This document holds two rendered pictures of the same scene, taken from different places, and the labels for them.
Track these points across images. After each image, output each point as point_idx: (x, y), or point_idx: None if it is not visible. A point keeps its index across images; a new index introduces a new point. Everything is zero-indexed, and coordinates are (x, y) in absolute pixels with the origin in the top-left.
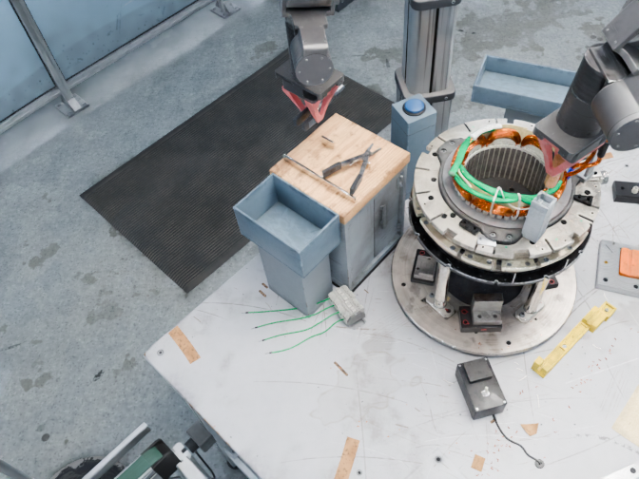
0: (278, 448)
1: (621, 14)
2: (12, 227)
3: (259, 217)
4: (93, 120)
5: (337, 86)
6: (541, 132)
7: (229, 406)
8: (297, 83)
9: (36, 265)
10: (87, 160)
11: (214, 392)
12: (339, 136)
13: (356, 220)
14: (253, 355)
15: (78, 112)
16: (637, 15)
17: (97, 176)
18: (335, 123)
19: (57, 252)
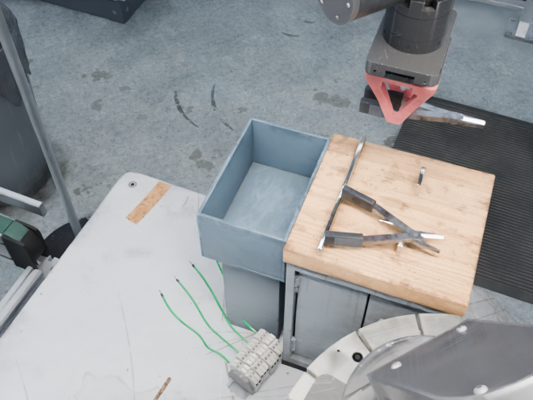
0: (34, 351)
1: (509, 331)
2: (348, 61)
3: (284, 169)
4: (517, 56)
5: (427, 89)
6: (305, 396)
7: (80, 278)
8: (379, 28)
9: (318, 100)
10: (462, 76)
11: (93, 255)
12: (446, 195)
13: (320, 285)
14: (153, 278)
15: (516, 40)
16: (481, 369)
17: (449, 94)
18: (472, 180)
19: (341, 108)
